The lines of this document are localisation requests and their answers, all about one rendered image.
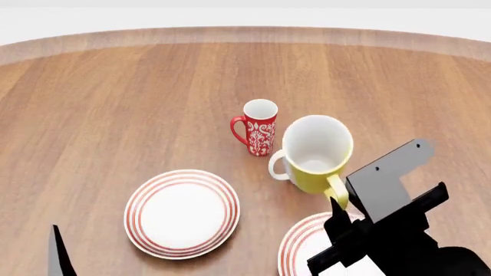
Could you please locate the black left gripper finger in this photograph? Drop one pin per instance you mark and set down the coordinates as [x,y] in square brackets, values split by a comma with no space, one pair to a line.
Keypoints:
[57,256]

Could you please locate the yellow and white mug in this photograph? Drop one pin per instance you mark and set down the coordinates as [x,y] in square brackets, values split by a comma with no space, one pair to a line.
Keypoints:
[310,179]

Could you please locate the plain white mug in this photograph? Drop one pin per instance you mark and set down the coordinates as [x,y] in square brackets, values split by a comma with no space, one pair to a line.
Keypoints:
[271,164]

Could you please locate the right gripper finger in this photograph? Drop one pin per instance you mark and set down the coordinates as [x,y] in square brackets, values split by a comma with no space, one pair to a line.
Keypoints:
[341,227]
[377,189]

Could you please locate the red white patterned mug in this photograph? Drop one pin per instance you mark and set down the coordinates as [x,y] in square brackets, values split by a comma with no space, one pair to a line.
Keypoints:
[262,135]

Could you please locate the white plate red rings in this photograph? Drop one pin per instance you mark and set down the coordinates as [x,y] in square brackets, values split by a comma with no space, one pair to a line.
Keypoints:
[182,214]
[301,248]

